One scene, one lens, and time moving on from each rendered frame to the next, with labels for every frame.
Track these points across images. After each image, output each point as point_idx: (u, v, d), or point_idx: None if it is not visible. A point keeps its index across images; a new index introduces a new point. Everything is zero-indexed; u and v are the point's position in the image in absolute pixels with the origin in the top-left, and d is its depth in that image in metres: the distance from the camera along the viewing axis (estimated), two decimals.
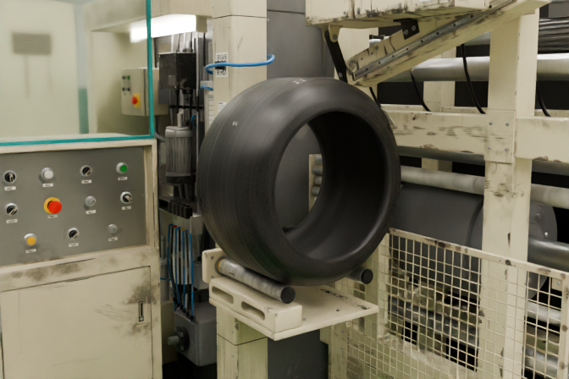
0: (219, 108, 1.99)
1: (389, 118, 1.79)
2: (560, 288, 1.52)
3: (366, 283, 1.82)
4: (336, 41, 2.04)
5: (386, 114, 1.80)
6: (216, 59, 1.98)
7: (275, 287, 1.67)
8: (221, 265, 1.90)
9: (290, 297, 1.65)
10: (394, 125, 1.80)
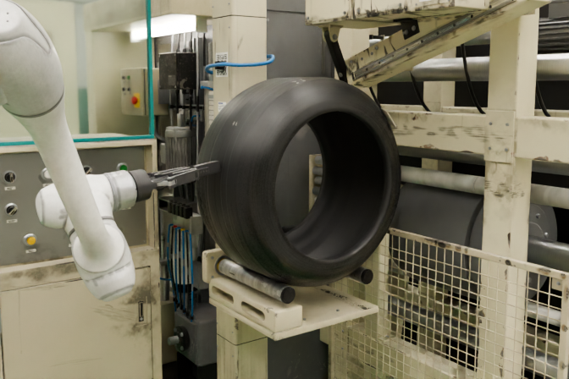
0: (219, 108, 1.99)
1: (389, 118, 1.79)
2: (560, 288, 1.52)
3: (366, 283, 1.82)
4: (336, 41, 2.04)
5: (386, 114, 1.80)
6: (216, 59, 1.98)
7: (275, 287, 1.67)
8: (221, 265, 1.90)
9: (290, 297, 1.65)
10: (394, 125, 1.80)
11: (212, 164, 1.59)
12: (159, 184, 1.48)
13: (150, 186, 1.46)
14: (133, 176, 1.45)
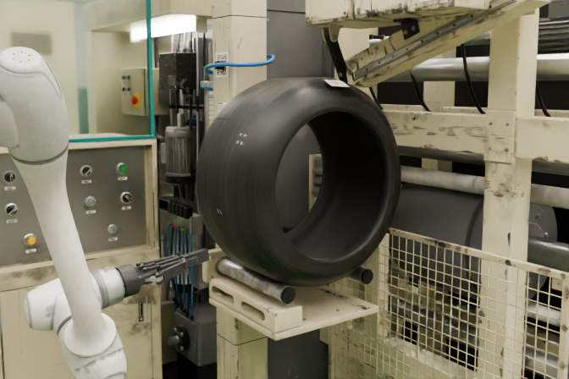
0: (219, 108, 1.99)
1: (337, 85, 1.67)
2: (560, 288, 1.52)
3: (372, 274, 1.83)
4: (336, 41, 2.04)
5: (333, 81, 1.67)
6: (216, 59, 1.98)
7: (278, 299, 1.68)
8: None
9: (290, 293, 1.65)
10: (346, 85, 1.68)
11: (201, 253, 1.59)
12: (147, 279, 1.48)
13: (138, 282, 1.47)
14: (121, 273, 1.46)
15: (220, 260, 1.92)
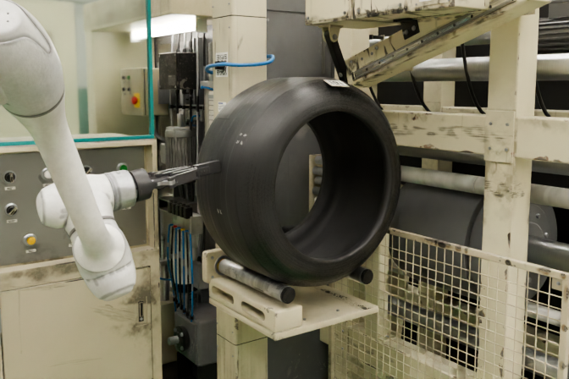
0: (219, 108, 1.99)
1: (337, 85, 1.67)
2: (560, 288, 1.52)
3: (372, 274, 1.83)
4: (336, 41, 2.04)
5: (333, 81, 1.67)
6: (216, 59, 1.98)
7: (278, 299, 1.68)
8: None
9: (290, 293, 1.65)
10: (346, 85, 1.68)
11: (212, 163, 1.59)
12: (160, 183, 1.48)
13: (151, 185, 1.47)
14: (134, 175, 1.45)
15: (220, 260, 1.92)
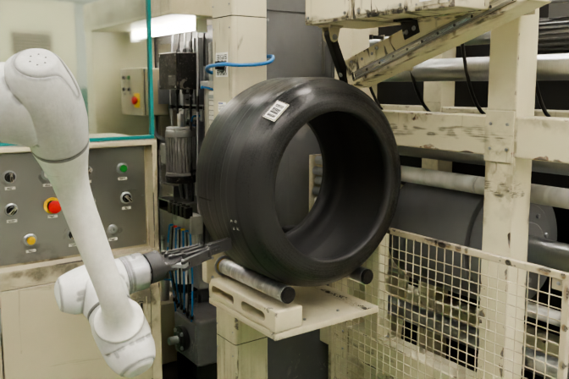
0: (219, 108, 1.99)
1: (278, 112, 1.57)
2: (560, 288, 1.52)
3: (362, 275, 1.80)
4: (336, 41, 2.04)
5: (272, 112, 1.57)
6: (216, 59, 1.98)
7: (285, 285, 1.69)
8: (230, 260, 1.92)
9: (287, 296, 1.65)
10: (285, 103, 1.57)
11: (223, 242, 1.63)
12: (174, 266, 1.52)
13: (164, 269, 1.51)
14: (148, 260, 1.50)
15: None
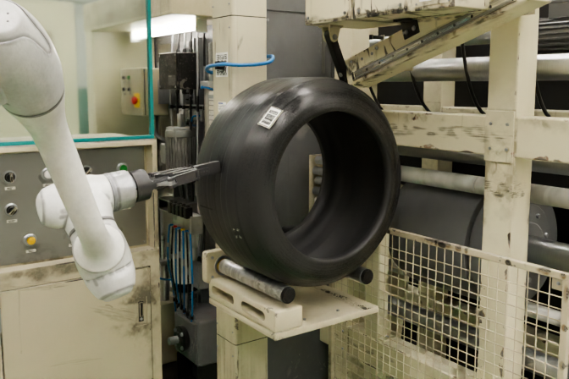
0: (219, 108, 1.99)
1: (272, 118, 1.56)
2: (560, 288, 1.52)
3: (367, 270, 1.81)
4: (336, 41, 2.04)
5: (267, 118, 1.56)
6: (216, 59, 1.98)
7: None
8: None
9: (288, 294, 1.65)
10: (279, 109, 1.56)
11: (212, 164, 1.59)
12: (159, 184, 1.48)
13: (150, 186, 1.47)
14: (133, 176, 1.45)
15: (218, 270, 1.92)
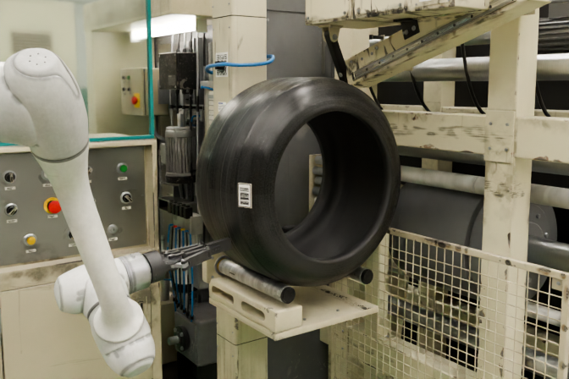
0: (219, 108, 1.99)
1: (247, 196, 1.54)
2: (560, 288, 1.52)
3: (365, 283, 1.81)
4: (336, 41, 2.04)
5: (242, 198, 1.55)
6: (216, 59, 1.98)
7: (275, 287, 1.67)
8: (221, 265, 1.90)
9: (290, 297, 1.65)
10: (247, 184, 1.53)
11: (223, 242, 1.63)
12: (173, 266, 1.52)
13: (164, 268, 1.51)
14: (148, 259, 1.50)
15: None
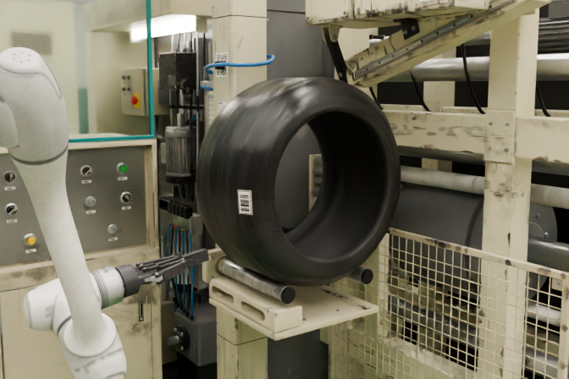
0: (219, 108, 1.99)
1: (247, 203, 1.54)
2: (560, 288, 1.52)
3: (362, 280, 1.81)
4: (336, 41, 2.04)
5: (242, 205, 1.55)
6: (216, 59, 1.98)
7: (280, 283, 1.68)
8: (224, 260, 1.91)
9: (288, 297, 1.65)
10: (247, 191, 1.53)
11: (200, 253, 1.60)
12: (147, 279, 1.48)
13: (138, 282, 1.47)
14: (121, 273, 1.46)
15: None
